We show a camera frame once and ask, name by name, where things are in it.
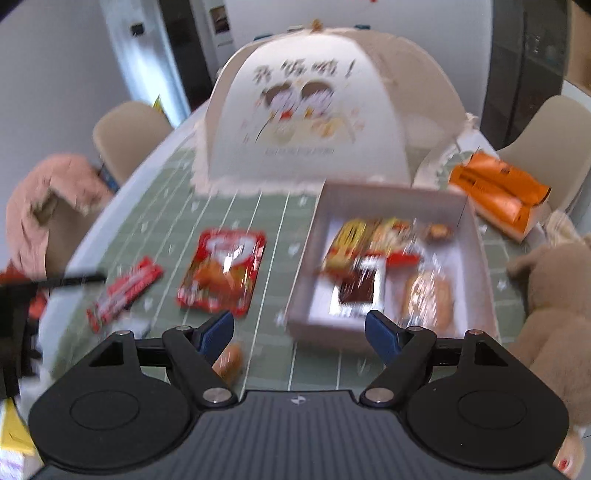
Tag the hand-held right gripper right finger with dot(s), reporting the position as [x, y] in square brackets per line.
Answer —
[379, 338]

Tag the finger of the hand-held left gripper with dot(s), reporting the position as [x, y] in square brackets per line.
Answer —
[69, 280]

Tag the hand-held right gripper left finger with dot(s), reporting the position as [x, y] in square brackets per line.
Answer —
[217, 333]

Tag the small orange sausage snack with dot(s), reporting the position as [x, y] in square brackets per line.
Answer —
[229, 362]

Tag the dark brown snack packet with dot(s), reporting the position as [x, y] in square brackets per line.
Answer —
[358, 288]

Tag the clear round cake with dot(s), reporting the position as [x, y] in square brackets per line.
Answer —
[427, 297]

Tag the clear rice cracker packet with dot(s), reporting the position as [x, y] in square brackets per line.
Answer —
[348, 244]

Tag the long clear biscuit packet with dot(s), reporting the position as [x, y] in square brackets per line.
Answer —
[392, 237]

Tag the small clear orange snack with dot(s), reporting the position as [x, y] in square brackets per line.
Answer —
[437, 232]

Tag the pink cardboard box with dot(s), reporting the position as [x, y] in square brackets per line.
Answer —
[392, 194]

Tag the beige chair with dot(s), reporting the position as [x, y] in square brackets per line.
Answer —
[69, 240]
[129, 134]
[549, 138]

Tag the red sausage stick pack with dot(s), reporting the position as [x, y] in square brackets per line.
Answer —
[124, 295]

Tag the red chicken leg packet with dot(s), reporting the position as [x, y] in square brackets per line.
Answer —
[221, 272]

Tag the pink cloth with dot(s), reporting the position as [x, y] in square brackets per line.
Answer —
[51, 194]

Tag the yellow white package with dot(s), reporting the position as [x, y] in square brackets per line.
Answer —
[11, 438]

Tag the brown teddy bear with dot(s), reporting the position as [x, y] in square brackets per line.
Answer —
[554, 300]

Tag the orange snack packet box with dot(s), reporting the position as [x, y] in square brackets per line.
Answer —
[498, 189]

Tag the white printed mesh food cover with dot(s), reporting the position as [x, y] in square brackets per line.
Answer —
[300, 157]

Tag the dark glass cabinet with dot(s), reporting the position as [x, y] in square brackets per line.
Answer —
[521, 69]

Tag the black wall switch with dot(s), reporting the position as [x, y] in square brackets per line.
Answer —
[136, 29]

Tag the framed wall picture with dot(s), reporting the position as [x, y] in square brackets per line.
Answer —
[220, 21]

